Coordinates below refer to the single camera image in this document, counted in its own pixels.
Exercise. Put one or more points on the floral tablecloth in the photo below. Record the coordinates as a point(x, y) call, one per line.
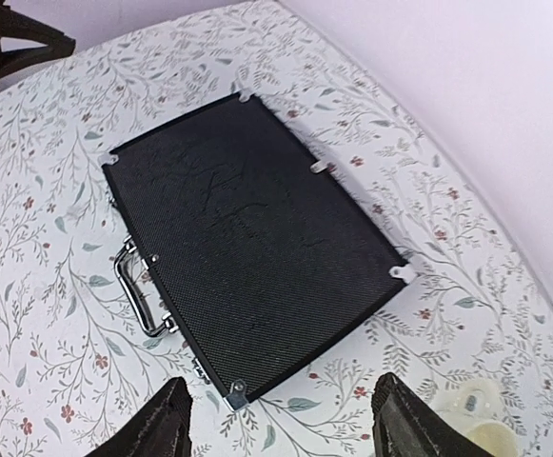
point(74, 365)

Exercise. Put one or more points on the black poker case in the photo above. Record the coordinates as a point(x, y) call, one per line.
point(244, 242)

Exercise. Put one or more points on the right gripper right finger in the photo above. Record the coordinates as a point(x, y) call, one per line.
point(404, 425)

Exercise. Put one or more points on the cream ceramic mug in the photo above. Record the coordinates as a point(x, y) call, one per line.
point(475, 410)

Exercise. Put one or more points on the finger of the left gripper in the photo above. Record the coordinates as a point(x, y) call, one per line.
point(26, 42)

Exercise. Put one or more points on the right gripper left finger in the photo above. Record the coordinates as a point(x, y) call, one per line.
point(159, 428)

